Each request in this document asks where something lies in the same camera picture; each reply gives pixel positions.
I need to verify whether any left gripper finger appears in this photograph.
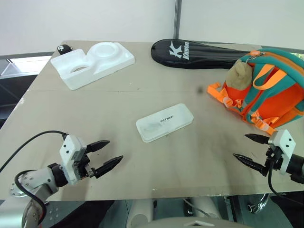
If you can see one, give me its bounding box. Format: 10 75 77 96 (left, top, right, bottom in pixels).
85 140 111 154
91 155 124 179

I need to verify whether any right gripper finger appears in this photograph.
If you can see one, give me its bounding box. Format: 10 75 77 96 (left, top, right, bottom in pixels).
232 153 268 177
244 133 271 145

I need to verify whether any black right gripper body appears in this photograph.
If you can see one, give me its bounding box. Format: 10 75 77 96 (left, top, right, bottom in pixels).
264 146 285 172

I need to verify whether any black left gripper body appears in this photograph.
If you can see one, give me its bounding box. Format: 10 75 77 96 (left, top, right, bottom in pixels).
75 147 97 181

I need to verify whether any teal and orange backpack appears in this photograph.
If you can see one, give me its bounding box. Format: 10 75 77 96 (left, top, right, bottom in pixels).
206 47 304 133

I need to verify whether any white plastic case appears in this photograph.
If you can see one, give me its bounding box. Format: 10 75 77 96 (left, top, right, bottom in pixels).
135 103 194 143

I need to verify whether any white rounded leg cover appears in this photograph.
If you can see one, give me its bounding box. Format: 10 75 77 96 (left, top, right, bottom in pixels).
127 199 158 228
189 196 222 219

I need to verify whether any beige plush toy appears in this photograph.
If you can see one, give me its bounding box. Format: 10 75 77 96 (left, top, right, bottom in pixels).
225 59 254 91

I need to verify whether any white foam packaging tray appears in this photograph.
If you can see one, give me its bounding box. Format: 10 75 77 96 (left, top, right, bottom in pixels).
50 41 136 91

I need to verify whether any black racket cover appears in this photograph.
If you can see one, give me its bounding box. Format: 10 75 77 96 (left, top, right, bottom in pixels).
151 38 262 70

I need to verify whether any small black plush toy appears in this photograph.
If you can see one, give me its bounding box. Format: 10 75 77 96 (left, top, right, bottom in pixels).
56 44 73 56

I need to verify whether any grey metal pole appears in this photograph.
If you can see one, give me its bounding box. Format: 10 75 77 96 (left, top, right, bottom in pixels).
174 0 183 40

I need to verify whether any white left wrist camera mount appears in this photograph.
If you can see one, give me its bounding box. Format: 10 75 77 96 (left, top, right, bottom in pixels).
58 134 87 186

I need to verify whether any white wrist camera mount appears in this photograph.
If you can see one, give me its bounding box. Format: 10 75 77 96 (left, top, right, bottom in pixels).
58 134 87 186
267 129 297 176

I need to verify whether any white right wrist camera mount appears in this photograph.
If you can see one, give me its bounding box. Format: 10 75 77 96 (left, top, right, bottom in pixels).
267 129 297 176

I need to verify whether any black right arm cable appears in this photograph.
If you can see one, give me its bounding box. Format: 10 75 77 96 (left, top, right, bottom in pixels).
267 163 295 199

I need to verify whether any chrome curved bracket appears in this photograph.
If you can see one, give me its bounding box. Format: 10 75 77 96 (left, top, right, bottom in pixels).
246 193 271 215

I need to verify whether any thin grey cable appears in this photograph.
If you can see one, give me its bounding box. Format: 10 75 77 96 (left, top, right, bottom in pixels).
182 198 215 218

